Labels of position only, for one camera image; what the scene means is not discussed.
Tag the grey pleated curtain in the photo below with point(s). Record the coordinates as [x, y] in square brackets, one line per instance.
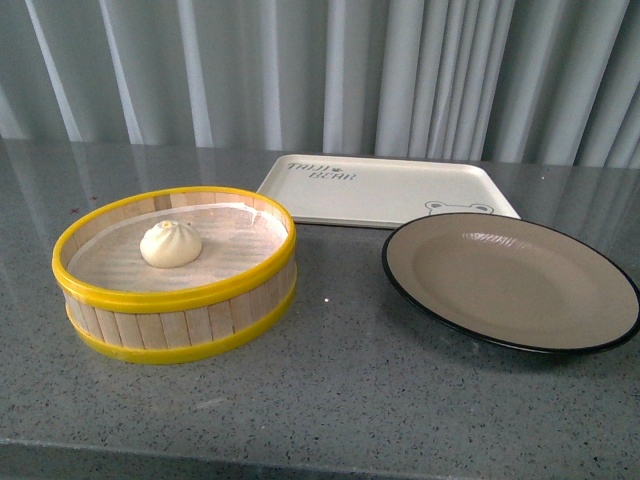
[546, 82]

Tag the cream rectangular bear tray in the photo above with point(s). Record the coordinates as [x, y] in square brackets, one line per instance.
[378, 193]

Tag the white steamed bun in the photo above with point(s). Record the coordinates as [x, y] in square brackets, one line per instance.
[170, 244]

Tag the white steamer liner paper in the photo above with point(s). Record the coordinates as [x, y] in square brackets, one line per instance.
[235, 238]

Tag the yellow rimmed bamboo steamer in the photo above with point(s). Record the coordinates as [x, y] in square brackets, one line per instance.
[182, 325]

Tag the beige plate with black rim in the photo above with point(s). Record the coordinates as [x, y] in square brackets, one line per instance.
[513, 283]

